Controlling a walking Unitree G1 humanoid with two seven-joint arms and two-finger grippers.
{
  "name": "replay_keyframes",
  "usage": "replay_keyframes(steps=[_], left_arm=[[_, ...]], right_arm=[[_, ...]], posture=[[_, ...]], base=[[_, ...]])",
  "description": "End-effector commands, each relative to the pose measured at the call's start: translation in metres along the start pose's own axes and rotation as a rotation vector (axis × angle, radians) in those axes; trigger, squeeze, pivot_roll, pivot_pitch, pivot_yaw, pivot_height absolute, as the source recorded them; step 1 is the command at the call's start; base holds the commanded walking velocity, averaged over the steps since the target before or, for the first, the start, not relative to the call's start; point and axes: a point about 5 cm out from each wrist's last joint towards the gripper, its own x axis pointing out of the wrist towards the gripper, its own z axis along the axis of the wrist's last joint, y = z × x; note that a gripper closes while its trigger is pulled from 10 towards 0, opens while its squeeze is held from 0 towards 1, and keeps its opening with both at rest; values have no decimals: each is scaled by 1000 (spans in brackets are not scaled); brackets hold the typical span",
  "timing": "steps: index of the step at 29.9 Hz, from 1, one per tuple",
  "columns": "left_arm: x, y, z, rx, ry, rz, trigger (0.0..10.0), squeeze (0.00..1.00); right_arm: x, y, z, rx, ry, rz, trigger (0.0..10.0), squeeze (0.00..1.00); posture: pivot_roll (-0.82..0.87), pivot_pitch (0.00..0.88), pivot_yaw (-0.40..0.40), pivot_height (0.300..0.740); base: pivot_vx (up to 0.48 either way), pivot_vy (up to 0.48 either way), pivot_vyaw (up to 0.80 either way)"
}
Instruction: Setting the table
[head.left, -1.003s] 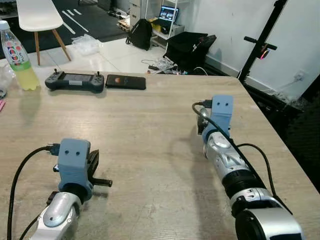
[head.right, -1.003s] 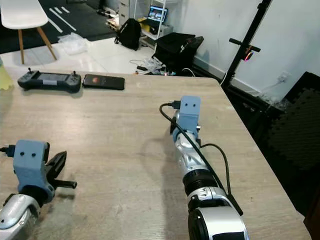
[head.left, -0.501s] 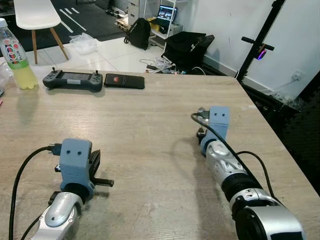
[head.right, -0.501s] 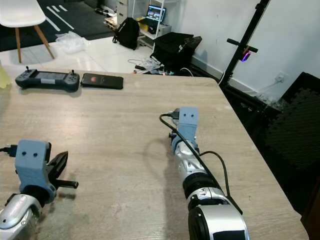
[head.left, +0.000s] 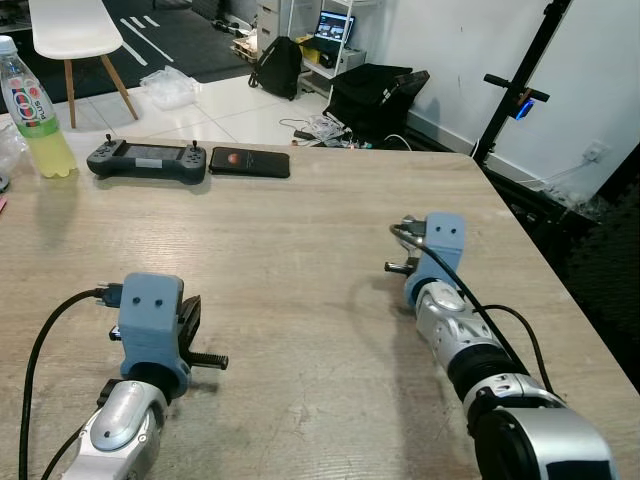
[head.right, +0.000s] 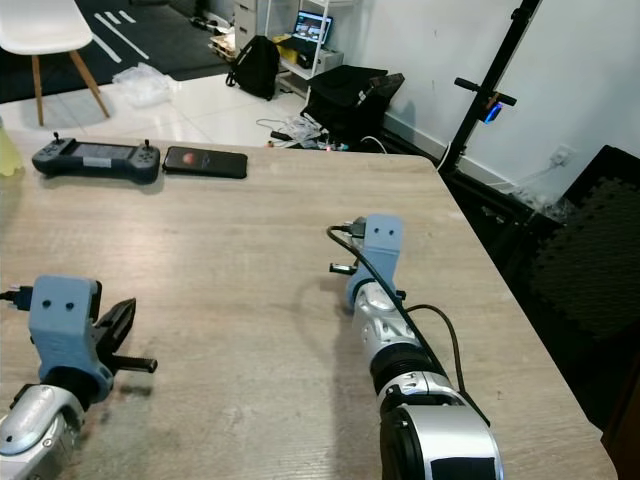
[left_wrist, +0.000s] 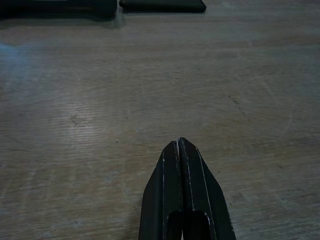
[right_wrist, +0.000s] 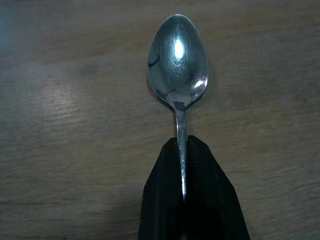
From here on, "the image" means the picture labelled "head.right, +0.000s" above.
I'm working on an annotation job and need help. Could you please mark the yellow drink plastic bottle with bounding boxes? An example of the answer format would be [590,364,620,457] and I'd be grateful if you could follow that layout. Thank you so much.
[0,125,26,178]

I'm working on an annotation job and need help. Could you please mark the black open suitcase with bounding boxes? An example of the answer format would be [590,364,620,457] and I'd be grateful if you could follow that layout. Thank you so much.
[303,66,406,151]

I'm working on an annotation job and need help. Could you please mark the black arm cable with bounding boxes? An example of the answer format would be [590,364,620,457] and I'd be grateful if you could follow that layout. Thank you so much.
[405,304,467,401]
[0,285,36,303]

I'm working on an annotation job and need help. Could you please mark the white shelf unit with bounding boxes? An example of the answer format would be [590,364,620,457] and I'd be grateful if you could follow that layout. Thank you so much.
[232,0,361,79]

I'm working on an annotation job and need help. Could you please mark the black handheld controller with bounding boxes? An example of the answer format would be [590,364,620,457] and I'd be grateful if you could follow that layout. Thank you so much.
[32,134,162,186]

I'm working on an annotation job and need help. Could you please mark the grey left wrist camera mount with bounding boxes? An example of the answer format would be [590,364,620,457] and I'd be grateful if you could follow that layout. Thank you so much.
[32,275,102,386]

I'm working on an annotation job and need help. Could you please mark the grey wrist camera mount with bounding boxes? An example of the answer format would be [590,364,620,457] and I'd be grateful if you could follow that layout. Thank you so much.
[348,213,404,301]
[32,275,102,386]

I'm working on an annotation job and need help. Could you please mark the white chair wooden legs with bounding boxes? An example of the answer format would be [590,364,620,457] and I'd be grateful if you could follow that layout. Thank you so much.
[0,0,111,126]

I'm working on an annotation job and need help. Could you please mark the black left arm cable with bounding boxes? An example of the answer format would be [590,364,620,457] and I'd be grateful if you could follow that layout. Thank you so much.
[0,285,36,303]

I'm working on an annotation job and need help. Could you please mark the small blue lit device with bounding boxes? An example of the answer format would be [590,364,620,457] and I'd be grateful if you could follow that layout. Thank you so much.
[482,92,507,123]

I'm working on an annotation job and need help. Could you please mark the lit computer screen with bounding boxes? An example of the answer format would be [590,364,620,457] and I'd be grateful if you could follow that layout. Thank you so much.
[292,10,335,46]

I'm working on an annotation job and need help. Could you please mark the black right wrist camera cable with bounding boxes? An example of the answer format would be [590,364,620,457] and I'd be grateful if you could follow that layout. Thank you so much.
[326,222,493,426]

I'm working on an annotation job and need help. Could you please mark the black backpack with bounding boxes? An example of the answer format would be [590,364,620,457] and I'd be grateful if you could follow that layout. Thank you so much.
[226,35,283,101]

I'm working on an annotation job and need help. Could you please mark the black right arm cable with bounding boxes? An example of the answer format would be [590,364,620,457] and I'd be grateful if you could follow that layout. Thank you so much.
[405,304,467,401]

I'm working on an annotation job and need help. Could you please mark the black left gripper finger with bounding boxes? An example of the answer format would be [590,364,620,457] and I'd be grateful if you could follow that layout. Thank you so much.
[97,297,138,347]

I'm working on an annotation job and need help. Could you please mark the white wall socket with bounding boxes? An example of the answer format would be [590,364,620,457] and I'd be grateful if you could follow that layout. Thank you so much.
[550,145,578,171]

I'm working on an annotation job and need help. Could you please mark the black stand with crossbar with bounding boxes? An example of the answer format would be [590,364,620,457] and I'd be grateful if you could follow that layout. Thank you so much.
[440,0,546,171]

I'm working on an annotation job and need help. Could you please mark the tangled cords pile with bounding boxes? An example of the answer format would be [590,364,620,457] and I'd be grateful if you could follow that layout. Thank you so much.
[255,115,336,151]

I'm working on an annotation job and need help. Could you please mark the clear plastic bag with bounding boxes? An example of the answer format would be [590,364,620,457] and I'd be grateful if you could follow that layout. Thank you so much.
[112,63,173,109]

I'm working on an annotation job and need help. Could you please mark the black mat white lines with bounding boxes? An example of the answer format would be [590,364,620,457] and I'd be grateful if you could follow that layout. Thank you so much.
[75,0,241,81]

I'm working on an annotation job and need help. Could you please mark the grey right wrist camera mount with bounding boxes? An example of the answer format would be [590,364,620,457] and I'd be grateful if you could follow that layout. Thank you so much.
[348,213,404,301]

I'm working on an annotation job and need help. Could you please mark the black smartphone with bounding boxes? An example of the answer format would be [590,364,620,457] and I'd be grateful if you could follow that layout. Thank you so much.
[163,146,249,181]

